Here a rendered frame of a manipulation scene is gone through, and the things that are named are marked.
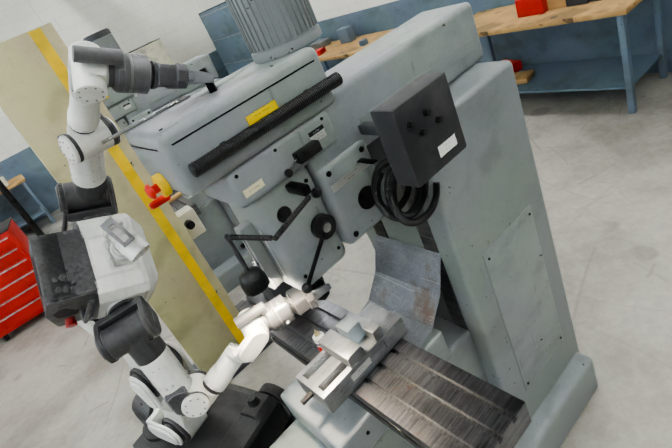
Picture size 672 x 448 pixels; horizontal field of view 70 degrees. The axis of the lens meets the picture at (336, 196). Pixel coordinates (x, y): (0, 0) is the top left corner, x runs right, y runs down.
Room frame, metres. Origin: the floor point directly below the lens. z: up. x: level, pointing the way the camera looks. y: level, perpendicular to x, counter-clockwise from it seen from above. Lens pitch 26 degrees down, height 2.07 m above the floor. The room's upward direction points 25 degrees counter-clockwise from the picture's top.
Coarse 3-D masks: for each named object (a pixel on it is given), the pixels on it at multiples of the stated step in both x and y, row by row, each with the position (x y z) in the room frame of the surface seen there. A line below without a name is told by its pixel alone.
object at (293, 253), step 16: (304, 176) 1.17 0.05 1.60; (272, 192) 1.13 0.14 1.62; (240, 208) 1.18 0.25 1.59; (256, 208) 1.10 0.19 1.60; (272, 208) 1.11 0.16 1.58; (288, 208) 1.13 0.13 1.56; (304, 208) 1.15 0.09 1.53; (320, 208) 1.17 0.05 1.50; (256, 224) 1.14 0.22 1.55; (272, 224) 1.10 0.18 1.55; (304, 224) 1.14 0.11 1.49; (272, 240) 1.11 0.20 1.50; (288, 240) 1.11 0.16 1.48; (304, 240) 1.13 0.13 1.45; (336, 240) 1.17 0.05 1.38; (272, 256) 1.15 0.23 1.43; (288, 256) 1.10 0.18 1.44; (304, 256) 1.12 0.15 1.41; (320, 256) 1.14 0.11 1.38; (336, 256) 1.16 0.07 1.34; (288, 272) 1.11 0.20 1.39; (304, 272) 1.11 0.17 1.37; (320, 272) 1.13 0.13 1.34
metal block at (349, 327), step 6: (348, 318) 1.18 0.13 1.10; (342, 324) 1.17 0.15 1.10; (348, 324) 1.16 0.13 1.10; (354, 324) 1.15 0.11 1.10; (342, 330) 1.15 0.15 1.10; (348, 330) 1.13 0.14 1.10; (354, 330) 1.14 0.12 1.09; (360, 330) 1.15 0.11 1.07; (348, 336) 1.13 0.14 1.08; (354, 336) 1.14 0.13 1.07; (360, 336) 1.14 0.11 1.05
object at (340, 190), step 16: (336, 160) 1.21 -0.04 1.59; (352, 160) 1.23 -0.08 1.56; (320, 176) 1.18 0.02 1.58; (336, 176) 1.19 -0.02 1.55; (352, 176) 1.21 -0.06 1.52; (368, 176) 1.24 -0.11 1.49; (336, 192) 1.18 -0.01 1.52; (352, 192) 1.20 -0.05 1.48; (368, 192) 1.22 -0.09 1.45; (336, 208) 1.17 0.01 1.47; (352, 208) 1.19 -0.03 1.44; (368, 208) 1.21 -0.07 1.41; (336, 224) 1.19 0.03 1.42; (352, 224) 1.18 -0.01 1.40; (368, 224) 1.21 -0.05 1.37; (352, 240) 1.18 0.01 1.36
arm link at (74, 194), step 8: (64, 184) 1.42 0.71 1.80; (72, 184) 1.42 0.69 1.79; (104, 184) 1.39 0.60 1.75; (64, 192) 1.39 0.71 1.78; (72, 192) 1.39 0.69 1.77; (80, 192) 1.37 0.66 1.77; (88, 192) 1.37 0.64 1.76; (96, 192) 1.38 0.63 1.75; (104, 192) 1.41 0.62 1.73; (72, 200) 1.38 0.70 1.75; (80, 200) 1.39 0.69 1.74; (88, 200) 1.39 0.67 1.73; (96, 200) 1.40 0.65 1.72; (104, 200) 1.41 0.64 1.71; (72, 208) 1.38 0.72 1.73; (80, 208) 1.39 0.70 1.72; (88, 208) 1.41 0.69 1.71
